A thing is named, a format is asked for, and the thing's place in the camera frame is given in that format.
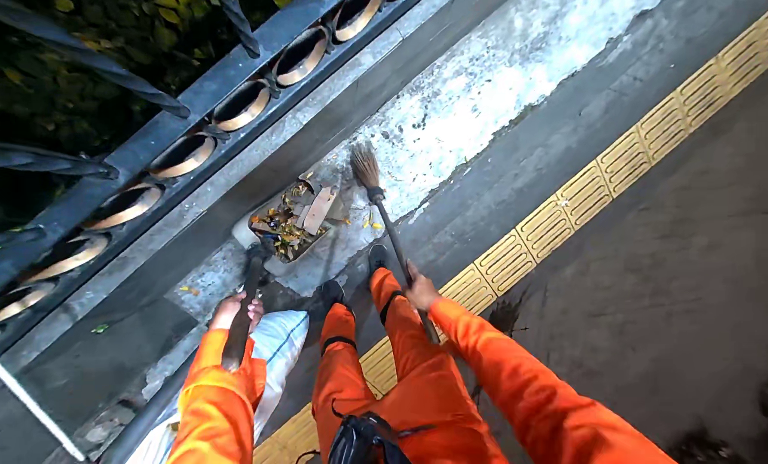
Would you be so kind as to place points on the white pole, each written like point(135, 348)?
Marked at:
point(29, 402)

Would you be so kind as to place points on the person's right forearm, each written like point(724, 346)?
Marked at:
point(542, 393)

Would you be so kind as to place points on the small green leaf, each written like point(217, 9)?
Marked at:
point(100, 328)

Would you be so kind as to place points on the flat beige cardboard piece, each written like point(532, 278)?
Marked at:
point(319, 210)

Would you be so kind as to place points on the person's right fingers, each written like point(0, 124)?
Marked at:
point(413, 273)

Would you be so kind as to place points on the white woven sack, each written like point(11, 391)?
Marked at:
point(282, 348)

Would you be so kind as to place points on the dark blue metal fence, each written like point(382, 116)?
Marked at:
point(140, 143)

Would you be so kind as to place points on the green leafy bushes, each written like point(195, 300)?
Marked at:
point(110, 96)

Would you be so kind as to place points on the black plastic bag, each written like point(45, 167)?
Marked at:
point(364, 441)

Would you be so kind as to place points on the person's legs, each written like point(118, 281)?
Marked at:
point(422, 386)

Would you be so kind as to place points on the dark grey pipe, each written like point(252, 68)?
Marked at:
point(146, 420)

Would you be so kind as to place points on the person's left forearm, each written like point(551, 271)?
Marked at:
point(214, 403)

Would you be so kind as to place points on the person's left hand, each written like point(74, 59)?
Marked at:
point(224, 314)

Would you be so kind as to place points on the person's left fingers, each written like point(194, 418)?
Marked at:
point(255, 312)

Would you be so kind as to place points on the pile of dry leaves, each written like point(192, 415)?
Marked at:
point(288, 237)

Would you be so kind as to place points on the scattered yellow leaves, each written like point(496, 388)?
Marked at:
point(368, 220)

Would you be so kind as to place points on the person's right hand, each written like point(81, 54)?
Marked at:
point(423, 294)

